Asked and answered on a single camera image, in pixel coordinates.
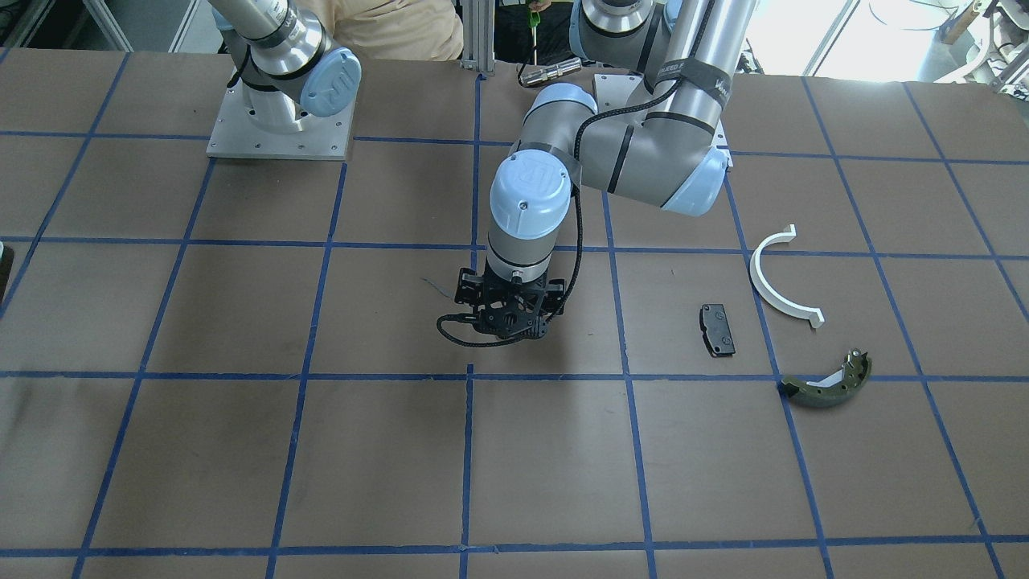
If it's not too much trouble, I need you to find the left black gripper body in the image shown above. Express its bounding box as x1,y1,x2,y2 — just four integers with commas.
482,269,555,318

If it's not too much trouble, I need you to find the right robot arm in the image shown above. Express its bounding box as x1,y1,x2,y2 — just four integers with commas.
210,1,363,135

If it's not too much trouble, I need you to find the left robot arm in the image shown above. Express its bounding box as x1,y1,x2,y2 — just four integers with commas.
455,1,756,332

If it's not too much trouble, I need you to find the black brake pad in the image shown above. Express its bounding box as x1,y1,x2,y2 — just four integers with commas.
699,303,736,358

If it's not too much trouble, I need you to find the person in beige shirt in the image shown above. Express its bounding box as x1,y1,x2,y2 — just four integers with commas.
297,1,464,61

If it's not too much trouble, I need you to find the olive green brake shoe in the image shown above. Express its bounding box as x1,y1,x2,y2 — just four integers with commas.
778,349,872,409

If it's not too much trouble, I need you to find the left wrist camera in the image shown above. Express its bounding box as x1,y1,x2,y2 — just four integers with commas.
473,294,549,339

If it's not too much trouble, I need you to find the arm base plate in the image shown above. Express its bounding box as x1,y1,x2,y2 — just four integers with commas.
592,74,654,113
207,80,356,162

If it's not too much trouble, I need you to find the aluminium frame post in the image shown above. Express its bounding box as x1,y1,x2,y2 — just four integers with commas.
457,0,496,76

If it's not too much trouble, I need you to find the white curved plastic bracket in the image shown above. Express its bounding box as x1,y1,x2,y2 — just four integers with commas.
748,223,826,331

